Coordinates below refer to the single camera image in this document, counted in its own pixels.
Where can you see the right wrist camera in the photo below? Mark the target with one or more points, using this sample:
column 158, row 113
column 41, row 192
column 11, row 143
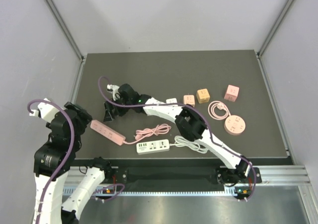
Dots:
column 113, row 89

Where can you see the pink power strip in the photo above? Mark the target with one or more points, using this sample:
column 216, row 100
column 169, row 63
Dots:
column 107, row 132

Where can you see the white power strip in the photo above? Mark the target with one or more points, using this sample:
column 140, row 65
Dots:
column 153, row 146

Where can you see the white cube plug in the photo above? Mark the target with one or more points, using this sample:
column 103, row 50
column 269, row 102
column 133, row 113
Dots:
column 171, row 101

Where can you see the orange cube plug adapter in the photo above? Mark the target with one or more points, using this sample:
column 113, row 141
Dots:
column 203, row 96

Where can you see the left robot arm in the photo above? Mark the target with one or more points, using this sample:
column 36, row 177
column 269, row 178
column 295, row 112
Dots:
column 52, row 162

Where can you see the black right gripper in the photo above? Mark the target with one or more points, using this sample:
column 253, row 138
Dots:
column 110, row 116

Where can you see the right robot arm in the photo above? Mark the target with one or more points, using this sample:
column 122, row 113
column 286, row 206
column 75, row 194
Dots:
column 191, row 124

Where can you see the pink round socket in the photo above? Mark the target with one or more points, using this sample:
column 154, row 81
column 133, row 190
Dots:
column 234, row 125

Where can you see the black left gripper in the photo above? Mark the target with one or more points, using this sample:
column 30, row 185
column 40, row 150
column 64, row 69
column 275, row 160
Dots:
column 84, row 117

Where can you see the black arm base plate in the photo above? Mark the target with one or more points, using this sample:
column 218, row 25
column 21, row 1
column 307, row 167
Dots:
column 210, row 174

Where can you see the pink cube plug adapter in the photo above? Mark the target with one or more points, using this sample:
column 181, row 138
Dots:
column 231, row 93

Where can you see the light pink deer cube plug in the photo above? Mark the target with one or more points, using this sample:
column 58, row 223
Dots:
column 189, row 100

